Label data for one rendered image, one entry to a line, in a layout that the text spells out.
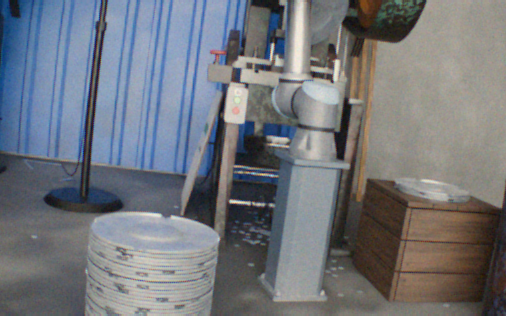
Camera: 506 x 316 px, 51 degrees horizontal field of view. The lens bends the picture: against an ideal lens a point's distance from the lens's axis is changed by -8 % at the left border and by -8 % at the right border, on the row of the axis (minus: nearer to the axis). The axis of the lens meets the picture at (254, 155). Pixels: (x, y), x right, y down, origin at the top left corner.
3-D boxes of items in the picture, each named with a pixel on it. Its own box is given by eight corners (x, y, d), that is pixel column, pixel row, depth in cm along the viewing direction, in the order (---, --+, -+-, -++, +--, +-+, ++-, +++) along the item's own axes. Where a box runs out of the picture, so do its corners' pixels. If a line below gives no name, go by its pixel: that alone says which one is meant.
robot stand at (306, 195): (327, 300, 178) (351, 164, 172) (273, 301, 172) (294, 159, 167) (307, 280, 196) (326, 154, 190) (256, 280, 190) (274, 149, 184)
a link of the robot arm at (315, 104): (311, 126, 169) (317, 81, 167) (287, 120, 180) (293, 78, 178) (343, 129, 175) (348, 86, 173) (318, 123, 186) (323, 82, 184)
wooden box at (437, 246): (482, 302, 188) (502, 209, 184) (388, 301, 182) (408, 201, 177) (434, 266, 227) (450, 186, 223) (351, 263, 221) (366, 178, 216)
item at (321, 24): (278, 24, 206) (277, 22, 206) (303, 57, 231) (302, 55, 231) (337, -25, 202) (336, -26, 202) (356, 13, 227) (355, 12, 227)
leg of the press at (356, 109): (355, 258, 229) (388, 38, 217) (328, 256, 228) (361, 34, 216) (311, 207, 320) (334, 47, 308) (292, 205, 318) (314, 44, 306)
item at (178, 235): (224, 226, 138) (224, 223, 138) (211, 263, 110) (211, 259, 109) (110, 209, 139) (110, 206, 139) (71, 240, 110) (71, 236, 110)
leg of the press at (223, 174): (225, 247, 223) (255, 17, 211) (196, 244, 222) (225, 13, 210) (217, 197, 314) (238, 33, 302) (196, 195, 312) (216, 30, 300)
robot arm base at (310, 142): (343, 162, 173) (348, 130, 172) (298, 158, 169) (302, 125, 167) (324, 154, 187) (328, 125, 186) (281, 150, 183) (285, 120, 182)
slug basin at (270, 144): (323, 174, 238) (326, 150, 237) (242, 165, 234) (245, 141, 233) (307, 161, 271) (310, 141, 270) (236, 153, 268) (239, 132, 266)
